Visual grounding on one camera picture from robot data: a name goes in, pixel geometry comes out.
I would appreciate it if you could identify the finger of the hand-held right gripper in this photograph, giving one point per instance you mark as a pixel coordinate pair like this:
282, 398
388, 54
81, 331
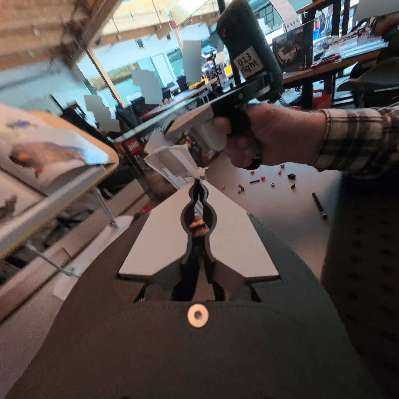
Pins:
190, 121
174, 115

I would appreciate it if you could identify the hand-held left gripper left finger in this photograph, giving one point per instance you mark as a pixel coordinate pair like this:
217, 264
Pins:
153, 249

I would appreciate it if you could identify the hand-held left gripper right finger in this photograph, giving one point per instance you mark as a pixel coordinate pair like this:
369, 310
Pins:
246, 249

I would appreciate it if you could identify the white sticker sheet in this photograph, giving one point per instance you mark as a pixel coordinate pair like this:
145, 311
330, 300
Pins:
174, 165

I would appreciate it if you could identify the instruction booklet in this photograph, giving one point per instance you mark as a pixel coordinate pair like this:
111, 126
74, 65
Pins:
37, 156

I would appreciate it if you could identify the grey desk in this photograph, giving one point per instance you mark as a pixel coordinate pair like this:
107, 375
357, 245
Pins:
287, 218

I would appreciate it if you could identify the person's right hand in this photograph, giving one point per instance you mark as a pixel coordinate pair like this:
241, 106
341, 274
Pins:
280, 134

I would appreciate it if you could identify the large red wheel hub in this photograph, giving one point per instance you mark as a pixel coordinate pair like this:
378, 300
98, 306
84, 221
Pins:
146, 209

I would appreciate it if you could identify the black picture box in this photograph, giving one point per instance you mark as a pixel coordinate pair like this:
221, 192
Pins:
293, 48

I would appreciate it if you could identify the monster truck set box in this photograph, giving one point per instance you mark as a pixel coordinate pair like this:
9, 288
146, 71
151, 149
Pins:
134, 149

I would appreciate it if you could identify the scattered small brick pieces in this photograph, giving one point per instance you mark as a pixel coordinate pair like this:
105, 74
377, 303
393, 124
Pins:
274, 181

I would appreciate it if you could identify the dark axle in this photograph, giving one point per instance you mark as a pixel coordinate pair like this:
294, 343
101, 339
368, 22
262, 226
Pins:
319, 206

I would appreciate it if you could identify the wooden background table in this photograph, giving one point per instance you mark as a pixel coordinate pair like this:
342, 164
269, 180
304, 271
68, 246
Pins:
330, 62

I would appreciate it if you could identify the white book stand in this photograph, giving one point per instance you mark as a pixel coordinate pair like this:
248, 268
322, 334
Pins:
56, 206

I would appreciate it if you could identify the dark perforated panel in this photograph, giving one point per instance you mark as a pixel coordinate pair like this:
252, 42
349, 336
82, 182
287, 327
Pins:
368, 280

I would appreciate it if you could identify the black office chair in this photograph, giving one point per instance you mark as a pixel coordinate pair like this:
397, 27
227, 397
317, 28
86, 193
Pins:
377, 81

